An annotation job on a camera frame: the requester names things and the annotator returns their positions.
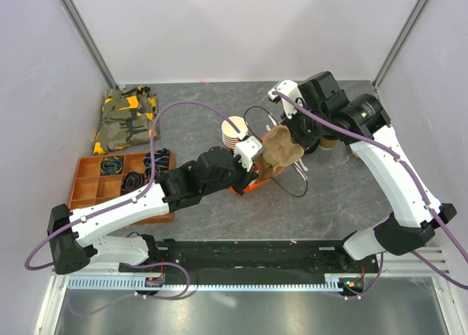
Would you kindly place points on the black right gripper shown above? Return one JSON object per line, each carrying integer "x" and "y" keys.
{"x": 305, "y": 142}

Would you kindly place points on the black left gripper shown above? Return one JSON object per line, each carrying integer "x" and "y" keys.
{"x": 247, "y": 178}

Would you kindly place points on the brown paper coffee cup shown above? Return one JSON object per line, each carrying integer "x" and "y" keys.
{"x": 327, "y": 143}

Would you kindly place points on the cardboard cup carrier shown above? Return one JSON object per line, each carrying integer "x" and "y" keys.
{"x": 354, "y": 153}
{"x": 278, "y": 152}

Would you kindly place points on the orange paper bag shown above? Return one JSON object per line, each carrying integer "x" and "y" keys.
{"x": 254, "y": 185}

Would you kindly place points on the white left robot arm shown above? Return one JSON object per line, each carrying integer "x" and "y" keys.
{"x": 82, "y": 237}

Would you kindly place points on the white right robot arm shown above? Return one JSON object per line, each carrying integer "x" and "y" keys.
{"x": 319, "y": 108}

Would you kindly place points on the white wrapped straw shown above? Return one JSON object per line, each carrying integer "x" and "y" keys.
{"x": 301, "y": 166}
{"x": 272, "y": 124}

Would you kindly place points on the stack of paper cups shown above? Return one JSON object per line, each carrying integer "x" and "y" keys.
{"x": 230, "y": 136}

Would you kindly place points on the striped blue necktie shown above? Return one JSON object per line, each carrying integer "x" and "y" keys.
{"x": 161, "y": 159}

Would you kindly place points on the black coiled belt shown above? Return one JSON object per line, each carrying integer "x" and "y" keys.
{"x": 132, "y": 181}

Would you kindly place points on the camouflage folded cloth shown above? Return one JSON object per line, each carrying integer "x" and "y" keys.
{"x": 127, "y": 117}

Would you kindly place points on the green blue coiled belt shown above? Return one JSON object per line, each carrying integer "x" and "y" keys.
{"x": 111, "y": 166}

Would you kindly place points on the orange wooden compartment tray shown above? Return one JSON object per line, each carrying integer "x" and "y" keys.
{"x": 91, "y": 186}

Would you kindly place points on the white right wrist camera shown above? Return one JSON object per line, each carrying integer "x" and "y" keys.
{"x": 288, "y": 88}

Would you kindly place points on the aluminium cable duct rail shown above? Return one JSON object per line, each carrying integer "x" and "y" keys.
{"x": 156, "y": 281}

